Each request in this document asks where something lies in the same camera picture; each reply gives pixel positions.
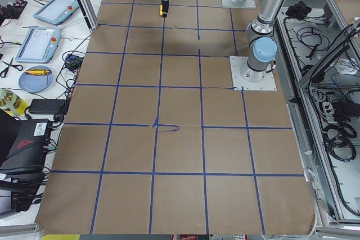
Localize near teach pendant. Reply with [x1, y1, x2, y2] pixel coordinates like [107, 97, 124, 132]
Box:
[15, 27, 61, 64]

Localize yellow beetle toy car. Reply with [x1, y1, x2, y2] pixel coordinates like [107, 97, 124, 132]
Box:
[159, 5, 163, 17]

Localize far teach pendant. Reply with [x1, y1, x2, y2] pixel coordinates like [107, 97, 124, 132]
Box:
[33, 0, 79, 25]

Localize teach pendant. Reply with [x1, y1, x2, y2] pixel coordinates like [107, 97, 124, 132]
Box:
[33, 0, 79, 25]
[15, 27, 61, 64]

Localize black laptop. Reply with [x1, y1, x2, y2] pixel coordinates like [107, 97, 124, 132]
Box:
[1, 110, 52, 218]

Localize black scissors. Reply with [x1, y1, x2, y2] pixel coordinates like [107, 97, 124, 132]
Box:
[0, 58, 24, 78]

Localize black power adapter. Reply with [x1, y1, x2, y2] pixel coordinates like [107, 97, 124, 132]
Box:
[28, 99, 65, 115]

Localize blue plate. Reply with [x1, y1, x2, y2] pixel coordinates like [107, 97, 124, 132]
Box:
[19, 65, 54, 93]

